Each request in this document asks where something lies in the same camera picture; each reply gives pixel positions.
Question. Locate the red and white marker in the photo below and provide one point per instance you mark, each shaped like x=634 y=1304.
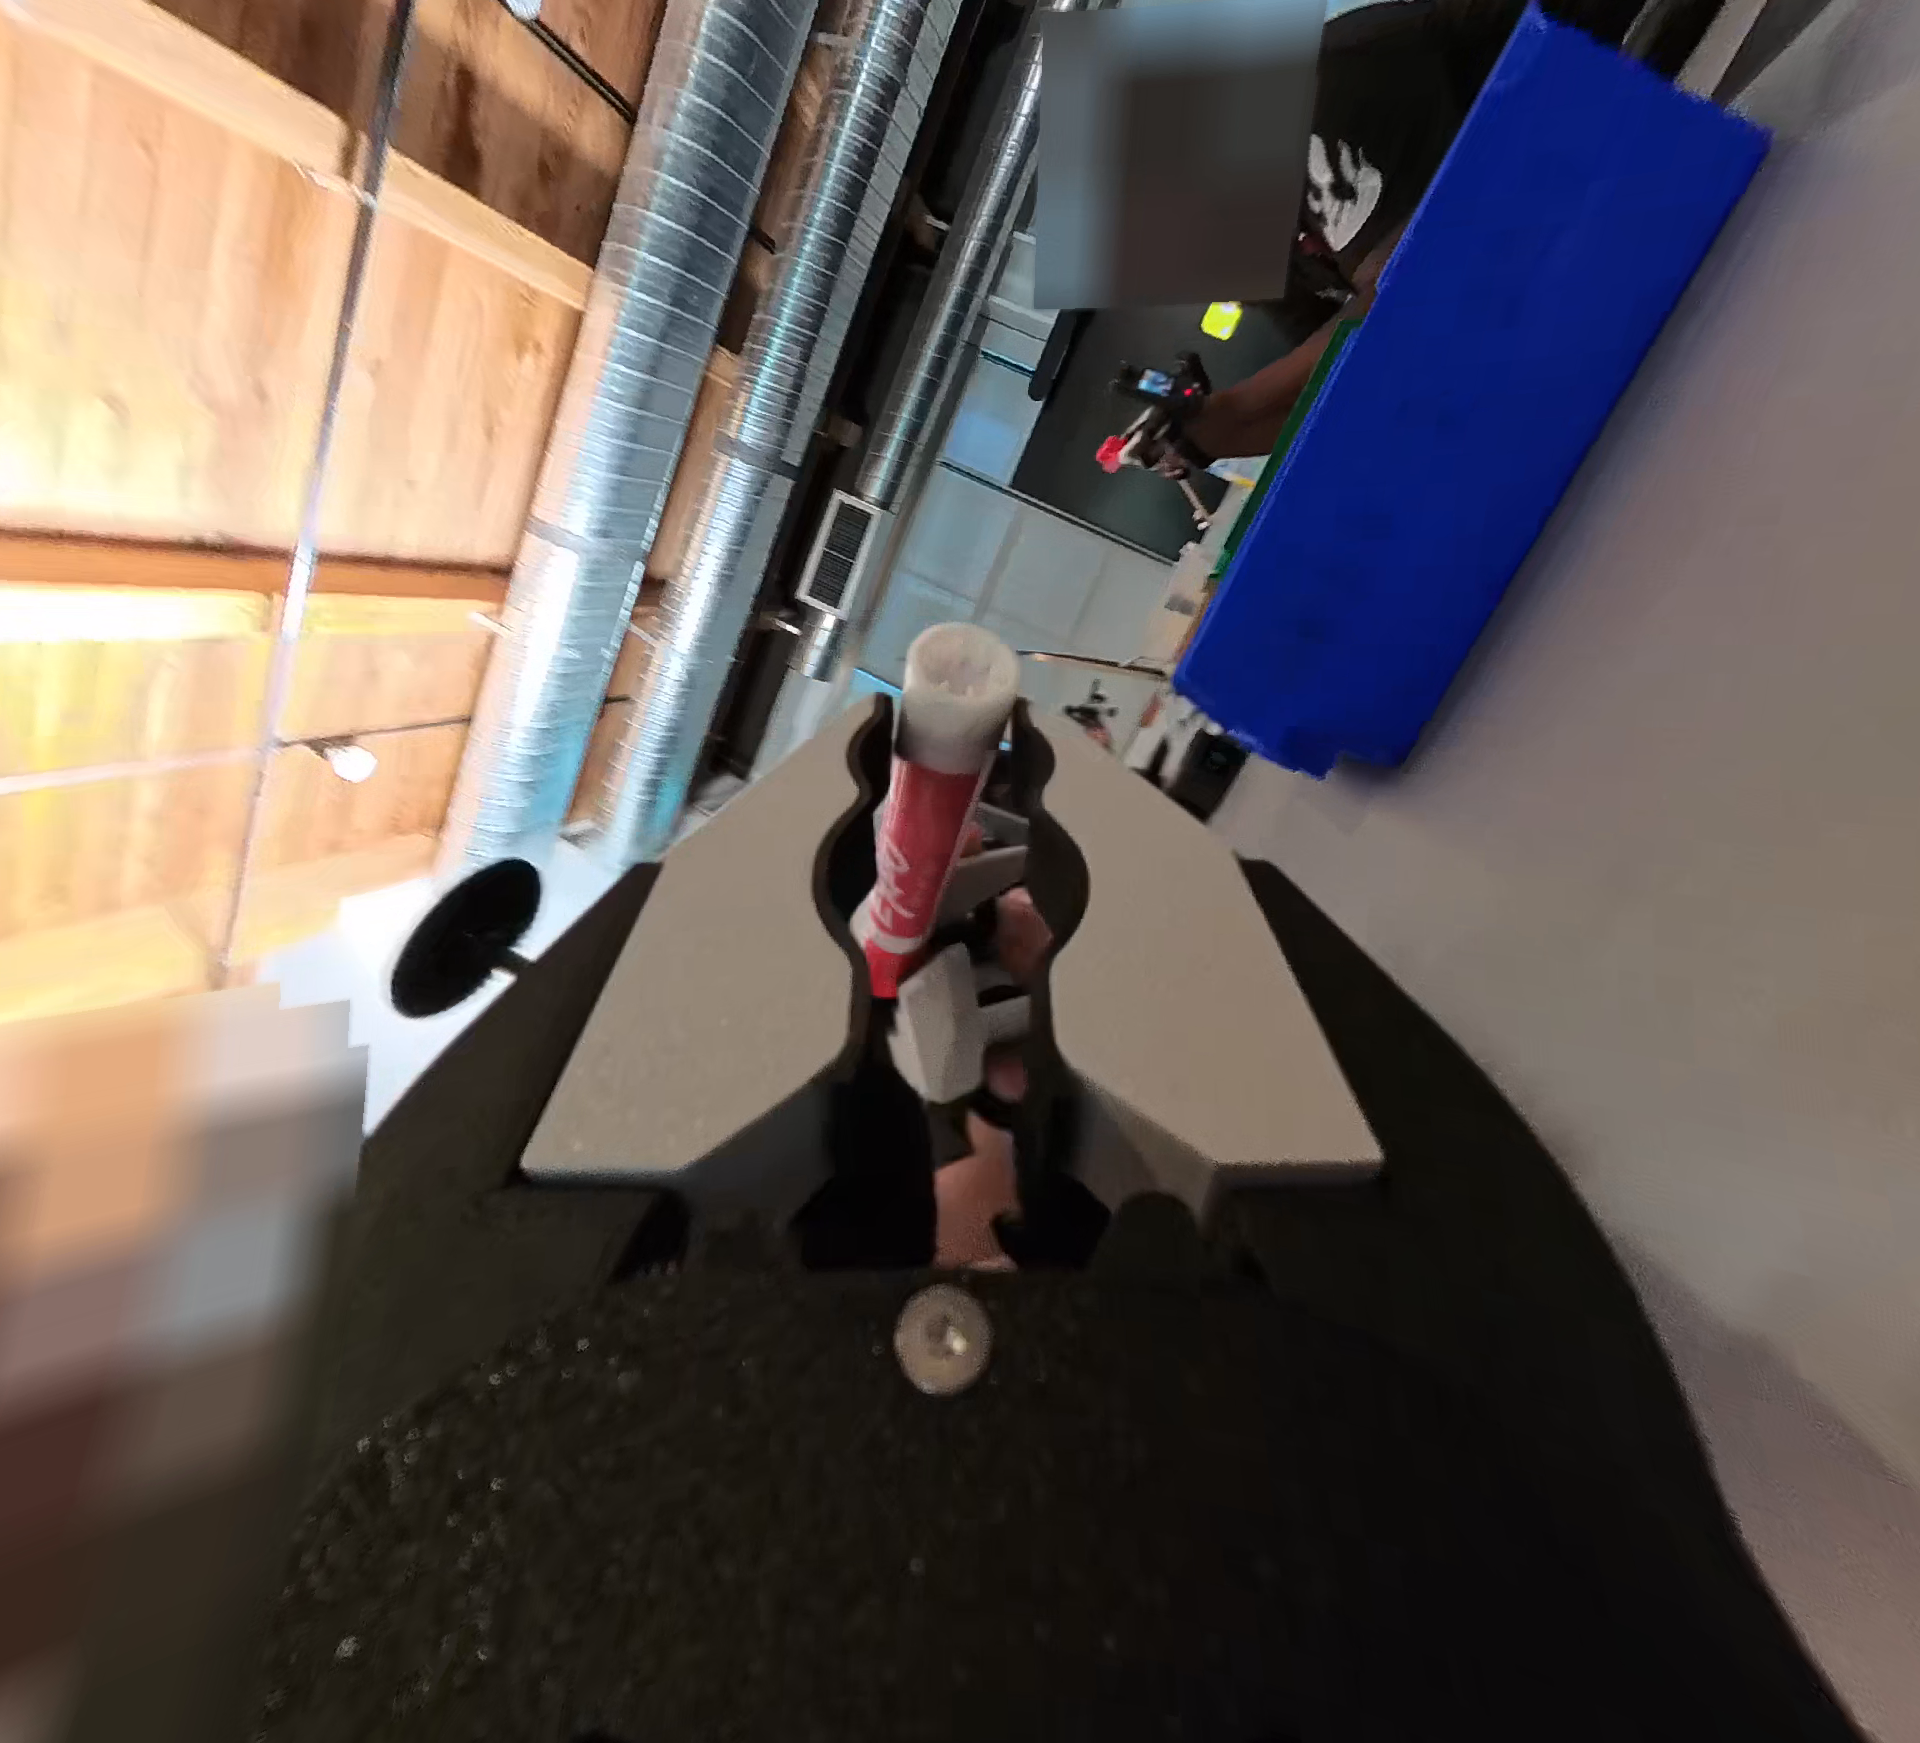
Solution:
x=931 y=843

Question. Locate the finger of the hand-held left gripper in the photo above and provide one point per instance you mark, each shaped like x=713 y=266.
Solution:
x=998 y=874
x=939 y=1022

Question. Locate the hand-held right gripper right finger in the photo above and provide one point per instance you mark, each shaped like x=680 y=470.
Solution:
x=1200 y=1022

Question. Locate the blue plastic bin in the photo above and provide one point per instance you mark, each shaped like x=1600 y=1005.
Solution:
x=1471 y=421

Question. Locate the person's left hand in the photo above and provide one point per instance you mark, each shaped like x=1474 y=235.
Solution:
x=974 y=1187

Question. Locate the black round disc on pole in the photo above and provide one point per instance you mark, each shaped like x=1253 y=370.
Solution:
x=464 y=940

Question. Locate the black charger with display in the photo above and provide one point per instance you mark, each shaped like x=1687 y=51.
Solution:
x=1215 y=765

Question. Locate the large black monitor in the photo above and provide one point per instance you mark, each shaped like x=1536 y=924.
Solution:
x=1112 y=482

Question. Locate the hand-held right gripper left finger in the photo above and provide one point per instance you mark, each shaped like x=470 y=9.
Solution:
x=706 y=1022

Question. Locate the silver air duct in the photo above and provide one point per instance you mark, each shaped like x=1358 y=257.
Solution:
x=974 y=273
x=809 y=273
x=645 y=273

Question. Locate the white air vent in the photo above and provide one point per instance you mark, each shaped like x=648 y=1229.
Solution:
x=839 y=555

